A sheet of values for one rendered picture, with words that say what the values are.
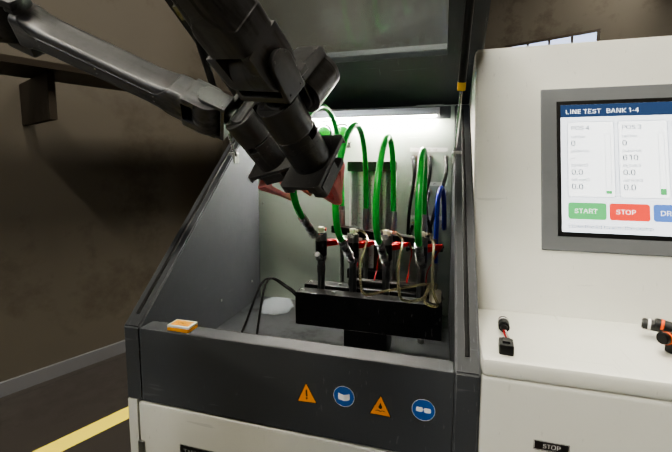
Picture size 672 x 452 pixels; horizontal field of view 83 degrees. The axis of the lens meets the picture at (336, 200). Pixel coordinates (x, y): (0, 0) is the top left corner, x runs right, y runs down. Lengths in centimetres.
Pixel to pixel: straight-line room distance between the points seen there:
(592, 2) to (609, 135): 728
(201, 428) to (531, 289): 73
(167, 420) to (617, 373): 82
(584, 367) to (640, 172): 43
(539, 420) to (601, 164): 51
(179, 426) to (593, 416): 75
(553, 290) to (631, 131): 36
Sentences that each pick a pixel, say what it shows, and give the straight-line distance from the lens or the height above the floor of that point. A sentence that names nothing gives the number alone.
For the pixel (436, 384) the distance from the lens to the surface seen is 71.
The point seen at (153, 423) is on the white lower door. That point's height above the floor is 74.
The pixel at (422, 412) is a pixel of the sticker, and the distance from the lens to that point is 74.
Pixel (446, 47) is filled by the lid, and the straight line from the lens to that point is 105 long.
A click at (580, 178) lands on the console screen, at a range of 94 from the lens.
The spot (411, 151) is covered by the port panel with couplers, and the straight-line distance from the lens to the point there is 115.
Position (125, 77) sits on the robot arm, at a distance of 75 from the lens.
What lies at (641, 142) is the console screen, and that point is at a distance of 99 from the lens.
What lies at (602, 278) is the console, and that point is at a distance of 94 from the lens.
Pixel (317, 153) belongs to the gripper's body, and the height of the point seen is 130.
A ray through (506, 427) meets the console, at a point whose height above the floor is 87.
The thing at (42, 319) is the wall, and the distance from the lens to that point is 290.
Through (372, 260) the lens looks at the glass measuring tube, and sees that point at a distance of 120.
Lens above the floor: 129
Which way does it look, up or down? 6 degrees down
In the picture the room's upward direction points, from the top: straight up
